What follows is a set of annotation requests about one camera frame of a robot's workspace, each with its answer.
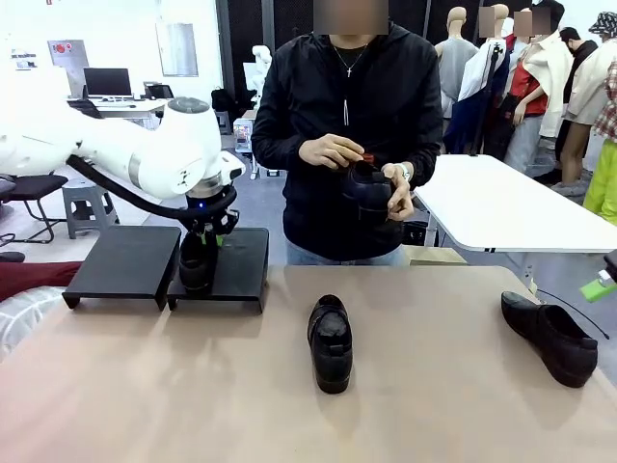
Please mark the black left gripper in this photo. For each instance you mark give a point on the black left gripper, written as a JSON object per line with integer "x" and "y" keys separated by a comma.
{"x": 212, "y": 222}

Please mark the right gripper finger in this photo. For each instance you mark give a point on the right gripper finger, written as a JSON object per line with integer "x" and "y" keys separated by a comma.
{"x": 600, "y": 289}
{"x": 611, "y": 264}

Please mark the brown red shoe brush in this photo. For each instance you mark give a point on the brown red shoe brush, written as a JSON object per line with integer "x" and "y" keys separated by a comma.
{"x": 368, "y": 158}

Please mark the person's left forearm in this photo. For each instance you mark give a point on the person's left forearm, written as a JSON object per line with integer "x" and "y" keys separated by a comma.
{"x": 426, "y": 166}

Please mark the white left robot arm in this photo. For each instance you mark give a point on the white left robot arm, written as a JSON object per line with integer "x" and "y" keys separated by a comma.
{"x": 144, "y": 154}

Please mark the person's right forearm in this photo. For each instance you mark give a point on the person's right forearm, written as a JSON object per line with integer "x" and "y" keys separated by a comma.
{"x": 275, "y": 144}

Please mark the black metal shoe stand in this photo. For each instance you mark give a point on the black metal shoe stand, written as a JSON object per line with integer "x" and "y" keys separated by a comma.
{"x": 125, "y": 265}
{"x": 241, "y": 270}

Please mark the person's right hand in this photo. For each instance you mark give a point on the person's right hand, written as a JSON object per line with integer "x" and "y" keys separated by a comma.
{"x": 325, "y": 152}

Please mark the person's left hand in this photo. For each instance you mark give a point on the person's left hand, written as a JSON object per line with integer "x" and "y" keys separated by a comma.
{"x": 400, "y": 193}

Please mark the neon yellow trousers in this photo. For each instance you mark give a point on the neon yellow trousers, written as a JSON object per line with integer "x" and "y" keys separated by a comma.
{"x": 602, "y": 183}

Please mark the clear plastic box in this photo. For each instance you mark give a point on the clear plastic box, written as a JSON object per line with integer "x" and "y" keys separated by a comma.
{"x": 241, "y": 137}

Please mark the small dark stool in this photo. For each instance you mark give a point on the small dark stool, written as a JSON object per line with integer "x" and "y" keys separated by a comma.
{"x": 222, "y": 121}

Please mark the white folding table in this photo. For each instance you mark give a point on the white folding table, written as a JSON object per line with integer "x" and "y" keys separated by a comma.
{"x": 506, "y": 202}

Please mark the grey plastic stool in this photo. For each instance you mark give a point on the grey plastic stool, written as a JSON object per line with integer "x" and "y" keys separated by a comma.
{"x": 89, "y": 202}

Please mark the black backpack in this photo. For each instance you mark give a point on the black backpack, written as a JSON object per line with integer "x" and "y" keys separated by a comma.
{"x": 224, "y": 101}

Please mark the long white office desk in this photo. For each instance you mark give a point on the long white office desk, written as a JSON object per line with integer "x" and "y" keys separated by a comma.
{"x": 120, "y": 103}

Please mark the cardboard box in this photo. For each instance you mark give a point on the cardboard box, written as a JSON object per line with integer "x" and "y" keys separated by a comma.
{"x": 436, "y": 255}

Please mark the person in black jacket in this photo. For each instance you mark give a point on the person in black jacket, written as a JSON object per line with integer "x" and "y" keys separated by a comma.
{"x": 308, "y": 87}

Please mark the dark red cloth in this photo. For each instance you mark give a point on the dark red cloth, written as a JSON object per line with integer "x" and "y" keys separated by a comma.
{"x": 38, "y": 280}

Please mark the mannequin in beige jacket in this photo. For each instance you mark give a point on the mannequin in beige jacket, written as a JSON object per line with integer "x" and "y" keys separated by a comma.
{"x": 590, "y": 82}

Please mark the black mesh office chair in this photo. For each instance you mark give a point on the black mesh office chair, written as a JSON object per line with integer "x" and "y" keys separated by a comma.
{"x": 34, "y": 185}

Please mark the black computer monitor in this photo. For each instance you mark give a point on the black computer monitor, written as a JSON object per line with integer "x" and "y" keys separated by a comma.
{"x": 107, "y": 82}

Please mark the white humanoid robot figure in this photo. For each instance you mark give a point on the white humanoid robot figure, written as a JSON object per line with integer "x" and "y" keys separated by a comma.
{"x": 262, "y": 55}

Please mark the mannequin in red top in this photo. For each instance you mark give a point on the mannequin in red top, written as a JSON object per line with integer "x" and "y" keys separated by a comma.
{"x": 528, "y": 91}

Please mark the mannequin in white shirt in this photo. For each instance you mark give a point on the mannequin in white shirt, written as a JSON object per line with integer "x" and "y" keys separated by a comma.
{"x": 554, "y": 72}

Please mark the white wristwatch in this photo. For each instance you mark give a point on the white wristwatch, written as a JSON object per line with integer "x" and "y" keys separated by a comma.
{"x": 406, "y": 172}

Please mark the masked person in black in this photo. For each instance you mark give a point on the masked person in black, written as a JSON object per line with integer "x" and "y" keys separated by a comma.
{"x": 576, "y": 48}

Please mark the mannequin in white navy jacket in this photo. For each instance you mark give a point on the mannequin in white navy jacket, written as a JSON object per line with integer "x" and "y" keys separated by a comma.
{"x": 484, "y": 72}

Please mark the mannequin in grey tank top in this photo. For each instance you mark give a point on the mannequin in grey tank top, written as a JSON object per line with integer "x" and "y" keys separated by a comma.
{"x": 455, "y": 58}

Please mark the framed white wall board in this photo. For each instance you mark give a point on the framed white wall board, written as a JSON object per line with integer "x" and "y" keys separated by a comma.
{"x": 177, "y": 48}

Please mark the grey wall panel red sign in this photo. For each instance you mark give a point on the grey wall panel red sign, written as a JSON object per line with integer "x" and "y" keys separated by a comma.
{"x": 67, "y": 53}

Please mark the white paper wall notice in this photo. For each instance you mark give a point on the white paper wall notice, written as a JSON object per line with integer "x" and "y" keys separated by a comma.
{"x": 24, "y": 59}

